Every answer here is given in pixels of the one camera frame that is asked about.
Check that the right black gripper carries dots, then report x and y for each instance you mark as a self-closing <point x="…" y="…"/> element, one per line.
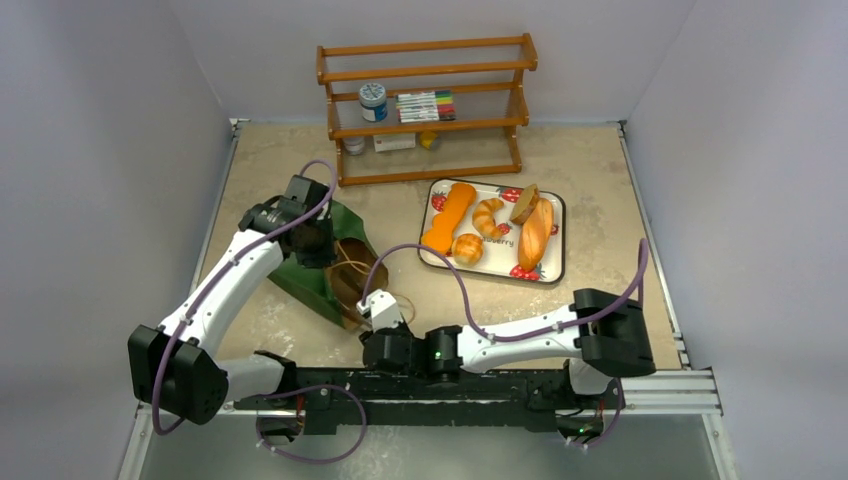
<point x="374" y="340"/>

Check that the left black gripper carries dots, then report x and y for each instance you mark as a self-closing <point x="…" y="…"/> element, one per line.
<point x="327" y="256"/>

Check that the green brown paper bag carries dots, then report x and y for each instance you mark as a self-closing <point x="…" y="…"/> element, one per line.
<point x="334" y="291"/>

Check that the round fake bun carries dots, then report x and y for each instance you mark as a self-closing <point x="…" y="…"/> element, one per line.
<point x="467" y="249"/>

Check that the orange fake bread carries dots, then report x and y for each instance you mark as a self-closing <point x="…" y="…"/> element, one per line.
<point x="441" y="234"/>

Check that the fake croissant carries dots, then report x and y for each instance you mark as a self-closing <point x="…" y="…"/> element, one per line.
<point x="483" y="218"/>

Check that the fake baguette loaf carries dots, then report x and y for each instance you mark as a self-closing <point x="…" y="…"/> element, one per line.
<point x="535" y="235"/>

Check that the fake bread slice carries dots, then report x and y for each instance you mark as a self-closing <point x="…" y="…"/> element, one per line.
<point x="525" y="205"/>

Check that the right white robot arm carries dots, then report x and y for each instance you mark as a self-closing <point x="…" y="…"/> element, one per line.
<point x="602" y="336"/>

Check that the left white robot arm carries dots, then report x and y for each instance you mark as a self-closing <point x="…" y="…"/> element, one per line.
<point x="172" y="365"/>

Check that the small jar lower shelf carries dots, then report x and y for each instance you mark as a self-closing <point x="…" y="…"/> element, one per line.
<point x="354" y="145"/>

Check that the white small box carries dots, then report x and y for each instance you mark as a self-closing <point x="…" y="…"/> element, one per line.
<point x="393" y="142"/>

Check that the yellow small cube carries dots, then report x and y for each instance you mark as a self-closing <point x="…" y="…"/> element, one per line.
<point x="429" y="140"/>

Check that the wooden shelf rack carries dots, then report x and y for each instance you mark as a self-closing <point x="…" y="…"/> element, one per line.
<point x="486" y="105"/>

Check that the blue white jar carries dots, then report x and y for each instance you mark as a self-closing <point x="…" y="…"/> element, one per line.
<point x="373" y="102"/>

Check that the coloured marker set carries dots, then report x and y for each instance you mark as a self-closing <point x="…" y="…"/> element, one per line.
<point x="426" y="106"/>

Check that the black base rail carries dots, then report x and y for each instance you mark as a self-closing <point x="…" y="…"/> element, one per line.
<point x="535" y="400"/>

